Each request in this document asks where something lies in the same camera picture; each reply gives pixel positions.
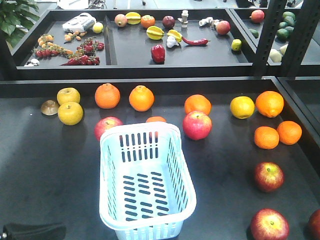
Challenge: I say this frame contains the light blue plastic basket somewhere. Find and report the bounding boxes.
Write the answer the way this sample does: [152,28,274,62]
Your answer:
[99,122,197,240]

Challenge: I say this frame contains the small orange behind basket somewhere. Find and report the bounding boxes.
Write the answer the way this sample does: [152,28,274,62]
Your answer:
[145,116,167,123]

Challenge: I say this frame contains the orange with knob centre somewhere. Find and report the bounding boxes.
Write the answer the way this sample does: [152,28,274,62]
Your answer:
[129,85,155,112]

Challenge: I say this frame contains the orange with knob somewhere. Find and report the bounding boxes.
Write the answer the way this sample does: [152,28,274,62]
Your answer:
[129,85,155,112]
[94,83,121,109]

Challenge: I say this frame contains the red apple middle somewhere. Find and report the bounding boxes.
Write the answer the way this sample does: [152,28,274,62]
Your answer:
[182,110,213,141]

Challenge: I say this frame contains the red apple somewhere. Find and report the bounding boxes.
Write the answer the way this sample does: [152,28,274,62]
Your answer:
[254,162,285,193]
[94,116,124,141]
[308,209,320,240]
[182,110,213,141]
[250,208,290,240]

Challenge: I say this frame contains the orange beside middle apple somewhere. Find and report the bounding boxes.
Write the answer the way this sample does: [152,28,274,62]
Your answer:
[184,94,212,115]

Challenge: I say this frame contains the red apple far left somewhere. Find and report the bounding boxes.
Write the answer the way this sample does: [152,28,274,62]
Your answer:
[94,116,124,141]

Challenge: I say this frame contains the orange with knob left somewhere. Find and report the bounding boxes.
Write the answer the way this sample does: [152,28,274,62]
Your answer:
[94,83,121,109]

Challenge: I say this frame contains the red bell pepper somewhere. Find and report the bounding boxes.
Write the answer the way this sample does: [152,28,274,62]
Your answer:
[150,44,166,64]

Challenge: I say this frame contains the yellow orange fruit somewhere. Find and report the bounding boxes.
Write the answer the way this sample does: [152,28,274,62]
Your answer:
[229,96,255,120]

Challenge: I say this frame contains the yellow apple lower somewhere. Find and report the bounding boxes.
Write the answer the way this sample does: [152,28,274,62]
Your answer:
[57,102,84,126]

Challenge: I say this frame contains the yellow apple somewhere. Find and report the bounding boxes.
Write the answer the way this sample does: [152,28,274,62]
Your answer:
[57,102,84,126]
[56,87,81,105]

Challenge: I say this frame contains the black wood produce display table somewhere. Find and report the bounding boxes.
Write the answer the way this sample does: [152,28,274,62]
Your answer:
[0,9,320,240]

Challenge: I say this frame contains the red chili pepper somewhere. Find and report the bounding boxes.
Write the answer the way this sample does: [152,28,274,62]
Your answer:
[182,37,210,46]

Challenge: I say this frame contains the yellow apple upper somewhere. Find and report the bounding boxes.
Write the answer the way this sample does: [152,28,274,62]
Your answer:
[56,87,81,105]

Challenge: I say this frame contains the small orange pair left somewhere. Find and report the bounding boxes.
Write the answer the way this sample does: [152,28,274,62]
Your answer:
[254,126,280,150]

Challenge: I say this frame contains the small orange pair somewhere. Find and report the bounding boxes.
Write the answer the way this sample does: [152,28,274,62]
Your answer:
[276,120,302,145]
[254,126,280,150]

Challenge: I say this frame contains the large navel orange right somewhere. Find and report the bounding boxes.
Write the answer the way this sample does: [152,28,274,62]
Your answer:
[255,91,284,118]

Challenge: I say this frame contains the brown mushroom cap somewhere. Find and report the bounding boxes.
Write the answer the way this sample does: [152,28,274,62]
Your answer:
[40,100,60,116]

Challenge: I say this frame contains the red apple right upper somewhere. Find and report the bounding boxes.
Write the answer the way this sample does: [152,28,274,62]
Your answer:
[254,162,285,193]

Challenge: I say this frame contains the small orange pair right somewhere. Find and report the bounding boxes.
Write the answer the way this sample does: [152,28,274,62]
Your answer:
[276,120,302,145]

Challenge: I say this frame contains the red apple right lower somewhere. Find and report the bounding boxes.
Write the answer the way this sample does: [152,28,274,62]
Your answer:
[250,208,290,240]

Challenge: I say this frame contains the red apple far right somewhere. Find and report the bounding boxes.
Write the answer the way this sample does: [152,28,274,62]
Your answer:
[308,209,320,240]

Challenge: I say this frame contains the black upright rack post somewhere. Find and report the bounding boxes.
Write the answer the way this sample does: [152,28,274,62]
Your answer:
[252,0,320,77]

